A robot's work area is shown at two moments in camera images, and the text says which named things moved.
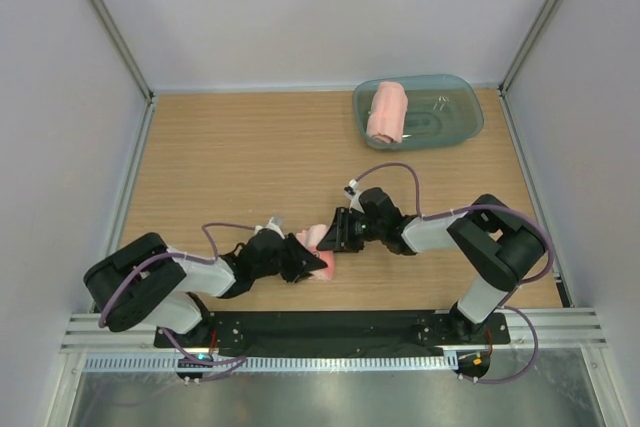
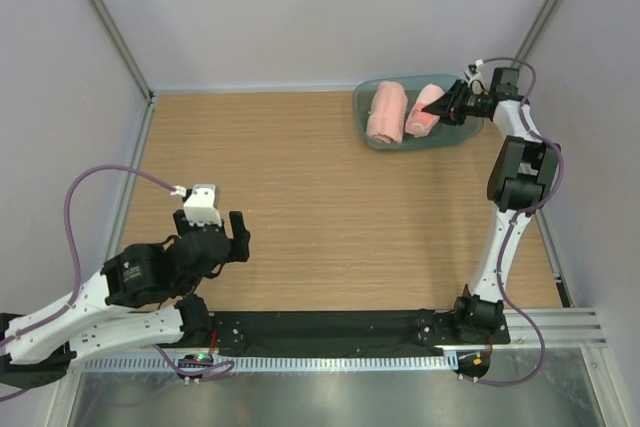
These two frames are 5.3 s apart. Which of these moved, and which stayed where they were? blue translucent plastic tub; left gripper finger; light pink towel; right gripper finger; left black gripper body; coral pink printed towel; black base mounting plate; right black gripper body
Moved: left black gripper body; coral pink printed towel; right black gripper body; left gripper finger; right gripper finger
Stayed: light pink towel; black base mounting plate; blue translucent plastic tub
